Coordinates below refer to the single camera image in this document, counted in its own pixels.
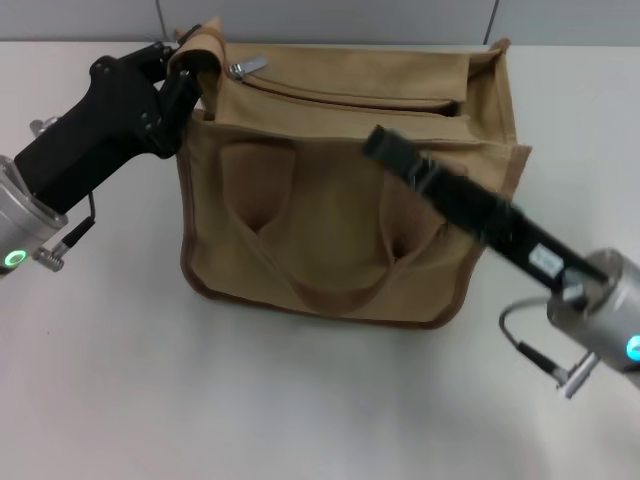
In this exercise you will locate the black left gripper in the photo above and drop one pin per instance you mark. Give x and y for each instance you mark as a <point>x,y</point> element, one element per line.
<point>95,135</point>

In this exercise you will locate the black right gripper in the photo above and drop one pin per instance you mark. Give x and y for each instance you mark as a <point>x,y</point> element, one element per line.
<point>500,230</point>

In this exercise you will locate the silver metal zipper pull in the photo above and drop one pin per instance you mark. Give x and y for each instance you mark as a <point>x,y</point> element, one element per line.
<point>247,66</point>

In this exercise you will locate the khaki canvas food bag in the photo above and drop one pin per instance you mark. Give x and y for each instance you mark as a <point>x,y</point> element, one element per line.
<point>325,240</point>

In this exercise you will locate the white and silver right robot arm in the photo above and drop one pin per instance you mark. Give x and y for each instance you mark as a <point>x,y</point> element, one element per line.
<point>600,310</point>

